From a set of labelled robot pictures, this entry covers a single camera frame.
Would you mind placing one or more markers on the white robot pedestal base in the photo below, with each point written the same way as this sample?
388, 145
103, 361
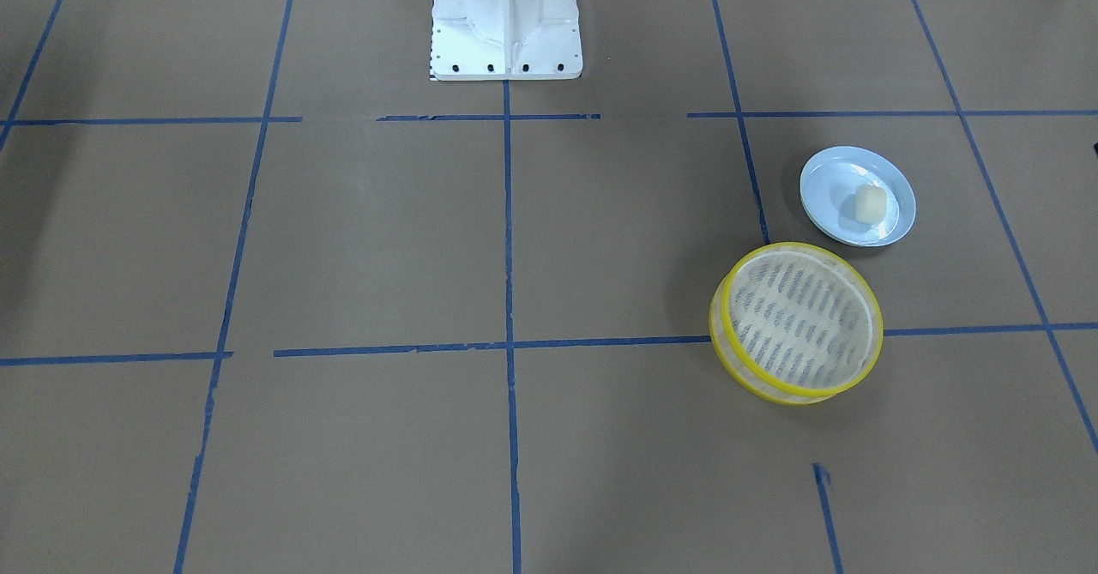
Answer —
495, 40

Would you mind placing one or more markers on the white steamed bun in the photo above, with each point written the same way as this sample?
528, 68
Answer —
870, 204

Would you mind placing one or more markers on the light blue plate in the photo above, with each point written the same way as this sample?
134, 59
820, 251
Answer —
827, 186

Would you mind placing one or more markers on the yellow bamboo steamer basket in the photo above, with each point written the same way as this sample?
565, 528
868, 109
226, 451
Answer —
795, 324

